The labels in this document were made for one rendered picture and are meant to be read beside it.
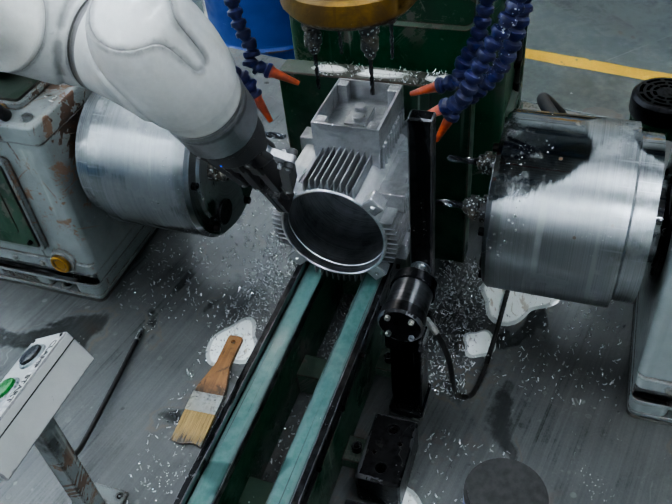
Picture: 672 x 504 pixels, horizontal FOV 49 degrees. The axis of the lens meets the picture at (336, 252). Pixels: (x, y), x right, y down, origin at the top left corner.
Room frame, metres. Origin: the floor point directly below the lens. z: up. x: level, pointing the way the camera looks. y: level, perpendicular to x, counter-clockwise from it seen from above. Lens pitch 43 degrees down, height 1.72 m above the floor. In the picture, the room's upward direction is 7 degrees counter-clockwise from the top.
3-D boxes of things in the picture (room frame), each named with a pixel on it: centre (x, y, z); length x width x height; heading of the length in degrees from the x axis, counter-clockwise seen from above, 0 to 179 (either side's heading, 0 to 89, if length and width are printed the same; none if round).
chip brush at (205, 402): (0.70, 0.21, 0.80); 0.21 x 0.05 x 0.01; 160
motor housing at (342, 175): (0.87, -0.04, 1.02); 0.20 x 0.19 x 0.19; 156
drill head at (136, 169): (1.01, 0.28, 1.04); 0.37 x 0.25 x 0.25; 67
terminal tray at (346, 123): (0.91, -0.06, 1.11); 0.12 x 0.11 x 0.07; 156
